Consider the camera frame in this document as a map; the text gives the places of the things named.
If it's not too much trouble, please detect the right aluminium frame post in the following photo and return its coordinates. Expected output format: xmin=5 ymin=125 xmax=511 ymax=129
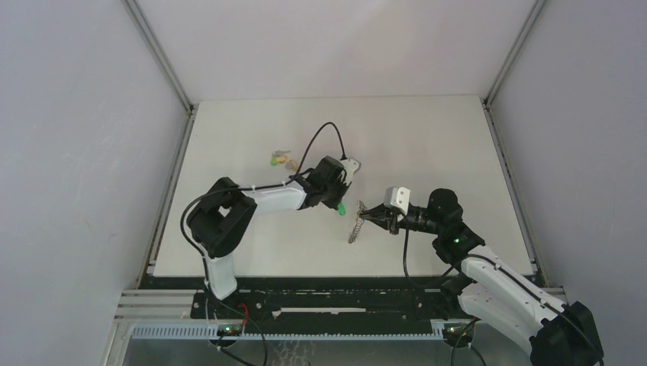
xmin=481 ymin=0 xmax=550 ymax=284

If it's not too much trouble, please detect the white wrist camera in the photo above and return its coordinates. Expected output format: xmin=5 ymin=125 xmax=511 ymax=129
xmin=340 ymin=158 xmax=362 ymax=186
xmin=384 ymin=186 xmax=410 ymax=215

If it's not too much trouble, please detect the white toothed cable strip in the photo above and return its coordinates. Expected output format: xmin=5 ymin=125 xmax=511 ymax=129
xmin=130 ymin=322 xmax=445 ymax=341

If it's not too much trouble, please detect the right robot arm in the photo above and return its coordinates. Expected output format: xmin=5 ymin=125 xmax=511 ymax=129
xmin=358 ymin=187 xmax=604 ymax=365

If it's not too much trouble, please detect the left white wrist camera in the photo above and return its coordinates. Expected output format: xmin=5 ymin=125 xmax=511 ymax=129
xmin=340 ymin=158 xmax=362 ymax=186

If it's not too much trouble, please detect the metal chain keyring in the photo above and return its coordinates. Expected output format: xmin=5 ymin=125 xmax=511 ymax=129
xmin=347 ymin=201 xmax=366 ymax=244

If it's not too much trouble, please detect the aluminium frame post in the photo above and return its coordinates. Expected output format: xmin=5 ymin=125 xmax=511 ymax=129
xmin=481 ymin=0 xmax=550 ymax=284
xmin=121 ymin=0 xmax=195 ymax=289

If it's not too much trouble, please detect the orange tagged key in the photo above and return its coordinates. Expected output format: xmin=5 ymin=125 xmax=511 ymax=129
xmin=284 ymin=159 xmax=300 ymax=172

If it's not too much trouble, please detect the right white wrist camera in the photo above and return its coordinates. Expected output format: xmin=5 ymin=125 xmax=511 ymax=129
xmin=384 ymin=186 xmax=410 ymax=215

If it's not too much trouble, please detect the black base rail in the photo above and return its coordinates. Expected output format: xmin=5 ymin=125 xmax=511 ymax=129
xmin=141 ymin=276 xmax=473 ymax=331

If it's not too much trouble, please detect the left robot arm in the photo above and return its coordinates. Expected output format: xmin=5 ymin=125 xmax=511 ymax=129
xmin=179 ymin=156 xmax=361 ymax=318

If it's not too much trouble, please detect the left aluminium frame post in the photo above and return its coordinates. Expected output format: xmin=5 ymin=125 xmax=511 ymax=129
xmin=121 ymin=0 xmax=195 ymax=289

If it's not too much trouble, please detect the left black camera cable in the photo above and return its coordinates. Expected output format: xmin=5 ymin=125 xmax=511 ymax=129
xmin=179 ymin=121 xmax=348 ymax=264

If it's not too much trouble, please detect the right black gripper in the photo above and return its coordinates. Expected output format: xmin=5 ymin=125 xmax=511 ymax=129
xmin=359 ymin=202 xmax=443 ymax=236

